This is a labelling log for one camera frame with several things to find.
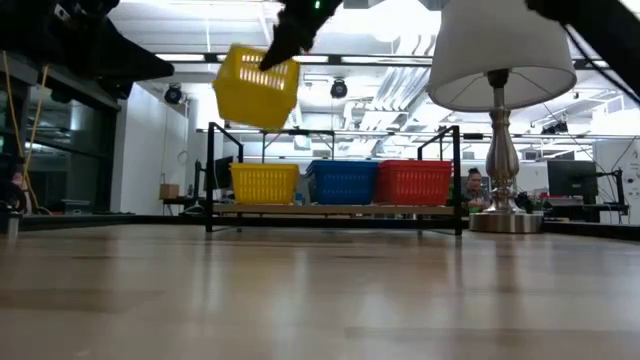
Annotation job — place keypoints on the red-orange plastic basket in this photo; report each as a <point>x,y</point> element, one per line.
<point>414,187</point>

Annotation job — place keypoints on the black office desk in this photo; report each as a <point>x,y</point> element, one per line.
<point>585,206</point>

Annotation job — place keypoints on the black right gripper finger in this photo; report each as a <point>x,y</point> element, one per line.
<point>285,45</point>

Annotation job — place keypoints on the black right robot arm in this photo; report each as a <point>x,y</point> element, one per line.
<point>600,30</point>

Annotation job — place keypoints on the black computer monitor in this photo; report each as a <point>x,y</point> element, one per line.
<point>572,177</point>
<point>224,172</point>

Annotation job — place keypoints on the cardboard box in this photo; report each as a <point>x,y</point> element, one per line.
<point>169,191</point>

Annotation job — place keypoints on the white shade silver table lamp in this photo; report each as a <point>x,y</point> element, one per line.
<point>500,50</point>

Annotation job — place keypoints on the person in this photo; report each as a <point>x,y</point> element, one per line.
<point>477,195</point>

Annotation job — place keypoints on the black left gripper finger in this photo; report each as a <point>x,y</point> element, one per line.
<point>115,60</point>
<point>116,87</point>

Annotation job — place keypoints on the black ceiling spotlight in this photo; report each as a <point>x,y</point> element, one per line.
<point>173,94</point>
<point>339,89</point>

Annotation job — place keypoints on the black table edge rail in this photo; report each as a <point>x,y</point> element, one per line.
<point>100,220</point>

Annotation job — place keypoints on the ceiling light bar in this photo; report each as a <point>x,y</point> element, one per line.
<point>380,60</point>

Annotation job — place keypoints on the black track spotlight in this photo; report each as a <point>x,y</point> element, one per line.
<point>555,127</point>

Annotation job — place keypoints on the dark glass partition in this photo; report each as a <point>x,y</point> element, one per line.
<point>75,160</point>

